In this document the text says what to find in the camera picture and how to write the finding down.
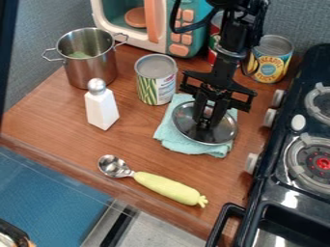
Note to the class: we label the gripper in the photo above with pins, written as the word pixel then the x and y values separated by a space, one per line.
pixel 223 84

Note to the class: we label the silver metallic lid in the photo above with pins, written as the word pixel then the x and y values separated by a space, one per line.
pixel 185 124

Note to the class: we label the green striped can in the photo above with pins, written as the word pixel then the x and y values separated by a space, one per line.
pixel 157 85

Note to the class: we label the red can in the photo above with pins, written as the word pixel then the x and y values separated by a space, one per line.
pixel 213 38

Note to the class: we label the toy stove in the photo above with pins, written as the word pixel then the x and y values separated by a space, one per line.
pixel 296 180

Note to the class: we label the yellow can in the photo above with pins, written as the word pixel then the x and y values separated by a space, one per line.
pixel 270 64

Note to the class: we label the toy microwave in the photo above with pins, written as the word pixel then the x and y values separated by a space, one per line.
pixel 124 30

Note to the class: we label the white salt shaker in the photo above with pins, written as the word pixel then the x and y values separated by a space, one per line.
pixel 101 107

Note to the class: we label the silver pot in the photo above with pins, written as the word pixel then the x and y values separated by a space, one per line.
pixel 88 69

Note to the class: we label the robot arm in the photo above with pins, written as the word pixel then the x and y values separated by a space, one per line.
pixel 234 30

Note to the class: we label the light blue cloth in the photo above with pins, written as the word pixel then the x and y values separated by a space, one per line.
pixel 172 141

